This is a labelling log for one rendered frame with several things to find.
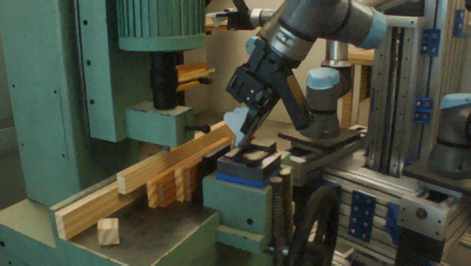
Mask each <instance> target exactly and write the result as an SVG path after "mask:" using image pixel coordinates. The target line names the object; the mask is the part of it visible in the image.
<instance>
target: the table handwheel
mask: <svg viewBox="0 0 471 266"><path fill-rule="evenodd" d="M321 207H322V209H321ZM320 209H321V213H320V219H319V223H318V226H317V230H316V232H315V238H314V241H313V242H312V241H309V238H310V234H311V232H312V229H313V226H314V224H315V220H316V218H317V215H318V214H319V212H320ZM339 209H340V203H339V199H338V195H337V193H336V191H335V190H334V189H333V188H332V187H331V186H328V185H323V186H321V187H319V188H318V189H317V190H316V191H315V192H314V193H313V194H312V195H311V196H310V198H309V200H308V201H307V203H306V205H305V207H304V208H303V209H302V211H301V213H300V216H299V218H298V221H297V224H296V227H295V228H294V233H293V236H292V239H291V242H285V247H284V250H283V253H281V254H282V255H283V256H282V257H283V259H285V260H286V262H285V266H331V264H332V260H333V257H334V252H335V247H336V242H337V237H338V228H339ZM325 226H326V228H325ZM324 230H325V239H324V244H323V245H322V244H321V243H322V238H323V234H324ZM273 250H274V249H273V239H272V240H271V241H270V243H268V245H267V246H266V247H265V248H264V249H263V251H262V253H265V254H268V255H272V256H274V255H275V254H274V253H275V252H274V251H273Z"/></svg>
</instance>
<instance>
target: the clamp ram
mask: <svg viewBox="0 0 471 266"><path fill-rule="evenodd" d="M229 152H230V143H223V144H221V145H220V146H219V147H217V148H216V149H214V150H213V151H211V152H209V153H207V154H206V155H204V156H203V179H204V178H205V177H207V176H208V175H210V174H211V173H212V172H214V171H215V170H217V160H218V159H220V158H221V157H223V156H224V155H225V154H227V153H229Z"/></svg>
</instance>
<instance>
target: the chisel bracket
mask: <svg viewBox="0 0 471 266"><path fill-rule="evenodd" d="M124 110H125V130H126V138H130V139H135V140H140V141H148V142H152V143H156V144H161V145H163V146H164V147H170V146H172V147H178V146H181V145H182V144H184V143H185V142H187V141H191V140H192V139H194V138H195V130H184V126H185V125H194V108H189V107H183V106H177V107H176V108H173V109H156V108H154V107H153V102H148V101H142V102H139V103H137V104H132V105H129V106H127V107H125V109H124Z"/></svg>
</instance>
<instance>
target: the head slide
mask: <svg viewBox="0 0 471 266"><path fill-rule="evenodd" d="M78 6H79V13H80V18H79V19H80V26H81V34H82V37H81V40H82V54H83V68H84V76H85V82H86V96H87V111H88V117H89V124H90V132H91V137H94V138H98V139H103V140H106V141H113V142H117V141H121V140H123V139H124V138H126V130H125V110H124V109H125V107H127V106H129V105H132V104H137V103H139V102H142V101H148V102H153V93H152V89H151V86H150V76H149V71H150V69H151V55H149V53H136V52H131V51H126V50H123V49H119V40H118V38H119V29H118V20H117V13H118V10H117V1H116V0H78Z"/></svg>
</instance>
